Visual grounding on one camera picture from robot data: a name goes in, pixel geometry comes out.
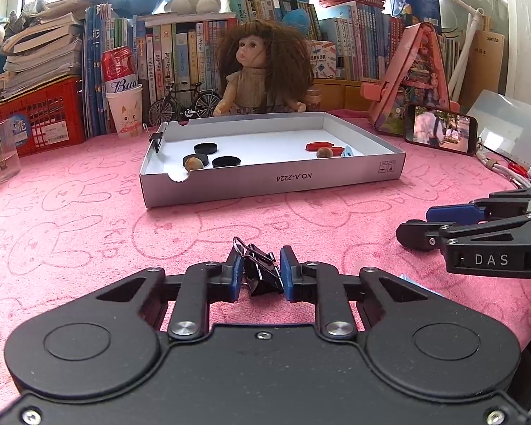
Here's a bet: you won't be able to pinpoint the small red toy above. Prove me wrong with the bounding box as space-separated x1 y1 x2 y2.
305 140 346 152

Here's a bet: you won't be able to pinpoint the row of thin blue books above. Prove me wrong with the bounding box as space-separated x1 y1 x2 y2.
82 3 116 141

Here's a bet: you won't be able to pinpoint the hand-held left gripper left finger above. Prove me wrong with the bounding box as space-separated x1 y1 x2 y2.
87 249 245 342

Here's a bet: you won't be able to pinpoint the row of blue-spined upright books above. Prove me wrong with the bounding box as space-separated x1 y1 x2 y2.
236 0 426 83

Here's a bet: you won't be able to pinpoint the row of colourful upright books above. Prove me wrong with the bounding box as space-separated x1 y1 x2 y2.
135 13 240 107

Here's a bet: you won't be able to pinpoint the pink rabbit print towel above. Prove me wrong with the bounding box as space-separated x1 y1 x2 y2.
0 108 531 403

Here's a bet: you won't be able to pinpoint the red beverage can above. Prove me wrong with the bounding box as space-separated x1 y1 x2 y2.
101 45 138 94

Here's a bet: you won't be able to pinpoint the wooden drawer unit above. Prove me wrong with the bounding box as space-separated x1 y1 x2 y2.
307 79 377 112

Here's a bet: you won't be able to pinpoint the black binder clip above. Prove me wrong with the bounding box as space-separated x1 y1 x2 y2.
143 121 166 154
232 236 284 297

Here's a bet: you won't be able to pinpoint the bundle of white cables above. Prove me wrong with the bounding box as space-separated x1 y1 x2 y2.
475 141 531 189

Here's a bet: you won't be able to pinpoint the curly brown hair doll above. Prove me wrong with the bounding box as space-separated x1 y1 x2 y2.
212 19 315 118

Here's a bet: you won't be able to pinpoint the red plastic crate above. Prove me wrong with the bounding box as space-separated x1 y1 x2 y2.
0 75 87 158

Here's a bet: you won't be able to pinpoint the stack of lying books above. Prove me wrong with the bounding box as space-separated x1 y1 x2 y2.
2 0 87 98

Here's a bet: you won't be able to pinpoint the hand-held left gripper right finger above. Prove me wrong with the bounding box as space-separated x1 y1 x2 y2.
280 245 430 341

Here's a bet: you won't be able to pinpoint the clear glass mug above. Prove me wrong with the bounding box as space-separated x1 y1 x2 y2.
0 121 21 186

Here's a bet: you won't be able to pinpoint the smartphone with lit screen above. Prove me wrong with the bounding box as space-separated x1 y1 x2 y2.
404 102 478 156

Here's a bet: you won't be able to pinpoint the white plastic pipes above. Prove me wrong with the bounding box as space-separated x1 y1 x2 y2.
446 0 488 103

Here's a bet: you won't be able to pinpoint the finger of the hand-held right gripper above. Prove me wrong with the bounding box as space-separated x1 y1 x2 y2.
395 220 453 251
426 184 531 226

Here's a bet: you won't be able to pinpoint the shallow grey cardboard box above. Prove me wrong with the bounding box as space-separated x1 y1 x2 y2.
139 112 407 209

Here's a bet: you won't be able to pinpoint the pink toy house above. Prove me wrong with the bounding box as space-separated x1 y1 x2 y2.
360 22 461 136

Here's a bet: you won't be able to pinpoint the black miniature bicycle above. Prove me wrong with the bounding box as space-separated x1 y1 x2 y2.
148 80 222 127

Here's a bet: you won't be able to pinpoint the white cat print paper cup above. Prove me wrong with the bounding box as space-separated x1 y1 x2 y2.
105 84 143 138

